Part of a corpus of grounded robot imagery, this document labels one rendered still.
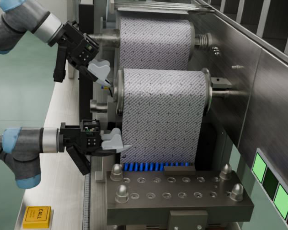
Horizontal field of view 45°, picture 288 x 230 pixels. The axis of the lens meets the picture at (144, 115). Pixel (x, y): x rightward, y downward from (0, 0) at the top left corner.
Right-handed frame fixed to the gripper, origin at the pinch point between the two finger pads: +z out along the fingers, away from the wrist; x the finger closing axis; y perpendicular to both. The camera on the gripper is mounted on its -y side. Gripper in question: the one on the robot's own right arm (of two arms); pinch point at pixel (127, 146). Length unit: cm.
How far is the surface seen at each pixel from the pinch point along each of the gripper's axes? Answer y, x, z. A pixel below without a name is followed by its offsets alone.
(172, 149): -0.8, -0.3, 13.7
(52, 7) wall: -68, 556, -87
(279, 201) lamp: 8.7, -34.9, 29.3
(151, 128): 6.5, -0.2, 6.6
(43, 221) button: -16.6, -12.9, -23.8
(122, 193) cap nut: -3.1, -17.8, -2.6
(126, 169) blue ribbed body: -5.6, -3.7, -0.4
